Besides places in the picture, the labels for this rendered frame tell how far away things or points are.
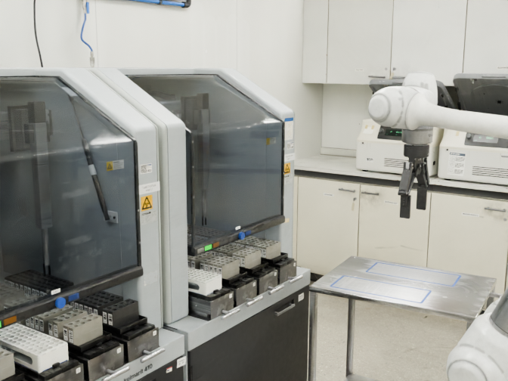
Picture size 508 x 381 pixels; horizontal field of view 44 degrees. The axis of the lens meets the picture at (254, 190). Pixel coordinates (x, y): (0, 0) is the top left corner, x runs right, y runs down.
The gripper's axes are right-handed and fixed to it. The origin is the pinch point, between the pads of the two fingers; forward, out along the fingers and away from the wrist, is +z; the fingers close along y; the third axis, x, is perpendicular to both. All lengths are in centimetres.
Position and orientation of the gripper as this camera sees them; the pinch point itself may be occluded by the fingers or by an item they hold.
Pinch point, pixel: (413, 209)
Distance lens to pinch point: 196.7
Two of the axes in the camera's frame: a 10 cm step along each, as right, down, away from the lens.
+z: 0.0, 9.8, 2.0
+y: 5.7, -1.6, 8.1
